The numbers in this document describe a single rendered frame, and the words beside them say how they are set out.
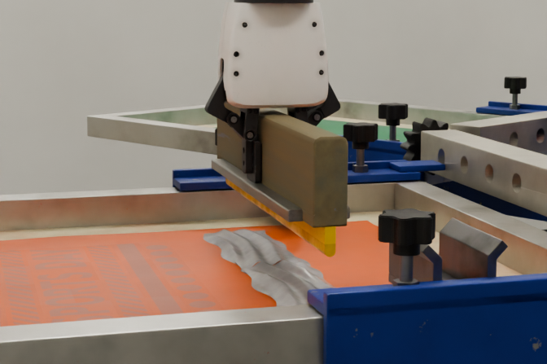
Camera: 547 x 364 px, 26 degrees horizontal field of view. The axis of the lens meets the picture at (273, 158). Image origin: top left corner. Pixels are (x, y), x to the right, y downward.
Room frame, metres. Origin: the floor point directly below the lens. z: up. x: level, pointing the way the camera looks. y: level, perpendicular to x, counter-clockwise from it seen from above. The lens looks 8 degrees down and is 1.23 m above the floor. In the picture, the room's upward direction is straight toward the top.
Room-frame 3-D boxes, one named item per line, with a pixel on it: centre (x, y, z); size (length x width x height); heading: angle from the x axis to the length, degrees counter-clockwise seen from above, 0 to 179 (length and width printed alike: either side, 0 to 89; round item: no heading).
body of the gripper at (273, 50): (1.13, 0.00, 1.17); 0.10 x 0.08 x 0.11; 105
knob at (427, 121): (1.55, -0.21, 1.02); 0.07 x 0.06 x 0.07; 105
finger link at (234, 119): (1.12, 0.03, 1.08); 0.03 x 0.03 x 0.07; 15
